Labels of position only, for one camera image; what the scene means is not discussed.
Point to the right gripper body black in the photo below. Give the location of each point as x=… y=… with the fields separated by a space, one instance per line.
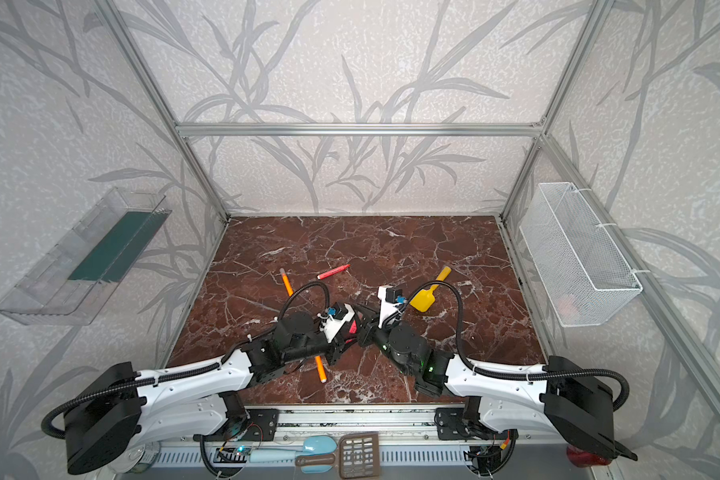
x=373 y=330

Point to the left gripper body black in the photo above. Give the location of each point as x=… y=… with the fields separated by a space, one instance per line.
x=342 y=335

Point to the orange pen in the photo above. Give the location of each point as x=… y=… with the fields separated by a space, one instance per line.
x=321 y=369
x=286 y=282

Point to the red capped pen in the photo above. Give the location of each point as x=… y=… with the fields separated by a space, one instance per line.
x=332 y=272

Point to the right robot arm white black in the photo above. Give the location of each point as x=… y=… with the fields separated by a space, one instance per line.
x=558 y=396

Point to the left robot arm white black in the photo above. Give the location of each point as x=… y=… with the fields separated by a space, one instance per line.
x=124 y=409

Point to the orange pen front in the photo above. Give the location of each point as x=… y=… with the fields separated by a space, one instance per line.
x=321 y=369

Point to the yellow toy spatula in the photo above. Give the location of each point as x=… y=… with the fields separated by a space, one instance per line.
x=424 y=299

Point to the light blue brush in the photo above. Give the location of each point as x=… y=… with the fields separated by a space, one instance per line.
x=316 y=455

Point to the brown slotted spatula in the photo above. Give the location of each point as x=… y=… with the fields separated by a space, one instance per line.
x=359 y=456

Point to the green circuit board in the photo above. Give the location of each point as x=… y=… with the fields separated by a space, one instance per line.
x=228 y=456

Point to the metal tin can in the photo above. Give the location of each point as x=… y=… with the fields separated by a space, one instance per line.
x=138 y=460

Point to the red black tool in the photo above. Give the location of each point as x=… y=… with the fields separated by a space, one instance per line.
x=584 y=459

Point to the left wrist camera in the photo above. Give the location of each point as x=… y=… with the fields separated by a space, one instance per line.
x=335 y=323

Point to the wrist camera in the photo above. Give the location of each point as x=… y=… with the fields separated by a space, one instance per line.
x=335 y=323
x=392 y=305

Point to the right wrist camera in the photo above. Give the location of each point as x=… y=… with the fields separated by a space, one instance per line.
x=392 y=305

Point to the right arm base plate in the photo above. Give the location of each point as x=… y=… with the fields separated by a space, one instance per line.
x=458 y=424

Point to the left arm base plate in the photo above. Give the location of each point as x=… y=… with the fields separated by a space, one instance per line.
x=260 y=426

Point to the white wire mesh basket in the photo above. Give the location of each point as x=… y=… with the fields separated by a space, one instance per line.
x=586 y=277

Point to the clear plastic wall tray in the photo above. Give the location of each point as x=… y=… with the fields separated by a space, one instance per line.
x=71 y=283

